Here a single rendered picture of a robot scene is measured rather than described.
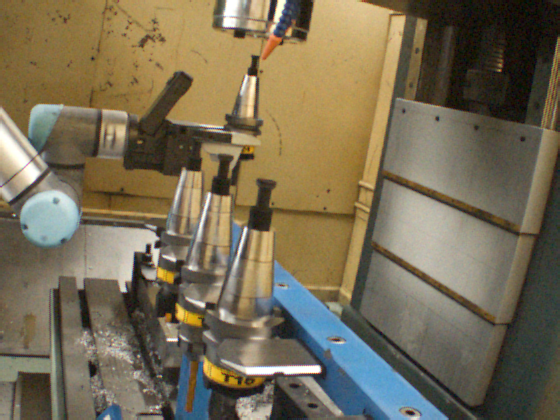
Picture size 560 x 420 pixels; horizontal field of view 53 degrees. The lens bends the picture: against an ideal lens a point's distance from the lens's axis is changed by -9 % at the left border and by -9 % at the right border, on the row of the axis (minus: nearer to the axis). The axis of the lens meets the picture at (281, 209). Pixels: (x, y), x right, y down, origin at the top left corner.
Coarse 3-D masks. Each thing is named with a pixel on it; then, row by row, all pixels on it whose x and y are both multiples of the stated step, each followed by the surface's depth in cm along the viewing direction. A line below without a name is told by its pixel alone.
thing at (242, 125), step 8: (224, 120) 98; (232, 120) 95; (240, 120) 95; (248, 120) 95; (256, 120) 95; (224, 128) 98; (232, 128) 95; (240, 128) 95; (248, 128) 96; (256, 128) 97
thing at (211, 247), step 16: (208, 192) 54; (208, 208) 54; (224, 208) 54; (208, 224) 54; (224, 224) 54; (192, 240) 55; (208, 240) 54; (224, 240) 55; (192, 256) 55; (208, 256) 54; (224, 256) 55
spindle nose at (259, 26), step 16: (224, 0) 89; (240, 0) 87; (256, 0) 86; (272, 0) 86; (304, 0) 89; (224, 16) 89; (240, 16) 87; (256, 16) 87; (272, 16) 87; (304, 16) 90; (224, 32) 97; (240, 32) 92; (256, 32) 88; (272, 32) 88; (288, 32) 89; (304, 32) 92
